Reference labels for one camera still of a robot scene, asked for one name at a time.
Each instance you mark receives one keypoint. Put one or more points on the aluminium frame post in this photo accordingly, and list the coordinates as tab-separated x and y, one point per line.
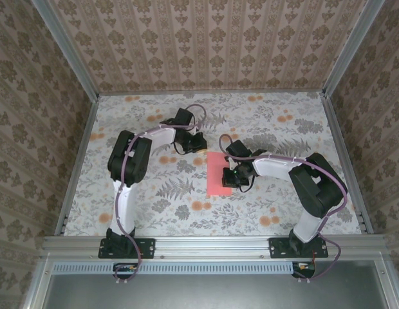
64	48
354	48

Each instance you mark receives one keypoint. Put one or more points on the pink cloth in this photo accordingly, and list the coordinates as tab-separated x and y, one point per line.
214	174

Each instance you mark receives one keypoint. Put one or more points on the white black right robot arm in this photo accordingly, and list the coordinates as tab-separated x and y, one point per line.
309	222

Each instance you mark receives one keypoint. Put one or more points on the grey metal panel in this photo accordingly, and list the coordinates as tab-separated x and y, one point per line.
212	293

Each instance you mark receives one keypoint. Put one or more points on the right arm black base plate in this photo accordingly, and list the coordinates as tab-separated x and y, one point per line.
276	248

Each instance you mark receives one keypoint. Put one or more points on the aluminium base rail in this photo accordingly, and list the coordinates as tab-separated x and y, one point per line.
212	246

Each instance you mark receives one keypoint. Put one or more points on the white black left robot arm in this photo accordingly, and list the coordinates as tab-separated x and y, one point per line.
124	209

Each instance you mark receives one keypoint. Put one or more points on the aluminium side rail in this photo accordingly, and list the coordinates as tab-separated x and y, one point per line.
80	161
344	154

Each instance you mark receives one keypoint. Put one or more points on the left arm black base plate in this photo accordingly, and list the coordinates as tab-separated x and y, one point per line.
148	248

